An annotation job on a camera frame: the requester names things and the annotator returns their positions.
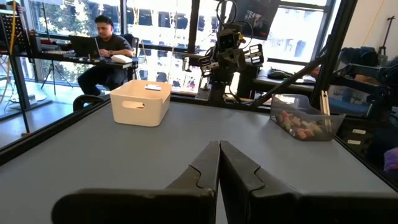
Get seated person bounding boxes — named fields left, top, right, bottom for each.
left=76, top=14, right=134, bottom=96

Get dark grey plastic basket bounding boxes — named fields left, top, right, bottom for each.
left=269, top=93, right=346, bottom=142

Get dark blue bag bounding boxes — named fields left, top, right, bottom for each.
left=338, top=46, right=389, bottom=68

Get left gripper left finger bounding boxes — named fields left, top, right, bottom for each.
left=51, top=140, right=221, bottom=224

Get black upright stand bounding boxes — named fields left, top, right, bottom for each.
left=378, top=15, right=396, bottom=57

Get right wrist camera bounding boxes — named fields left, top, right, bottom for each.
left=217, top=29, right=241, bottom=50

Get black computer mouse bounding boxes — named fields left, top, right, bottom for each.
left=267, top=68, right=292, bottom=80

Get black office desk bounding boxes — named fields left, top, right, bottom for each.
left=30, top=51, right=139, bottom=82

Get black tripod stand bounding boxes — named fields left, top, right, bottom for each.
left=40, top=60, right=74, bottom=96

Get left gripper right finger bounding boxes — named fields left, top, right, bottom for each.
left=219, top=139, right=398, bottom=224

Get black laptop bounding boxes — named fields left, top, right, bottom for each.
left=68, top=34, right=102, bottom=59

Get yellow hanging cable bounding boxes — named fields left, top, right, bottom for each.
left=361, top=0, right=386, bottom=47

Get purple object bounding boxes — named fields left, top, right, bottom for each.
left=384, top=147, right=398, bottom=172

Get dark side desk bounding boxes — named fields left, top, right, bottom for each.
left=253, top=68, right=317, bottom=95

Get dark hanging screen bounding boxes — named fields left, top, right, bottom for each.
left=234, top=0, right=281, bottom=41

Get pale wooden sticks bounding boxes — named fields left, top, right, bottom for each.
left=320, top=90, right=331, bottom=116

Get black perforated panel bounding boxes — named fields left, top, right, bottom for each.
left=0, top=12, right=31, bottom=54

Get black window pillar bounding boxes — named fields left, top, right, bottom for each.
left=186, top=0, right=201, bottom=54

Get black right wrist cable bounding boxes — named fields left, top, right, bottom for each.
left=215, top=0, right=255, bottom=43

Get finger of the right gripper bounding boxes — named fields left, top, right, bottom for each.
left=244, top=43, right=265, bottom=66
left=198, top=55, right=220, bottom=78

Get white plastic basket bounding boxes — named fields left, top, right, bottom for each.
left=109, top=79, right=172, bottom=128

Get white object on desk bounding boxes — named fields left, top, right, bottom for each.
left=111, top=54, right=134, bottom=65

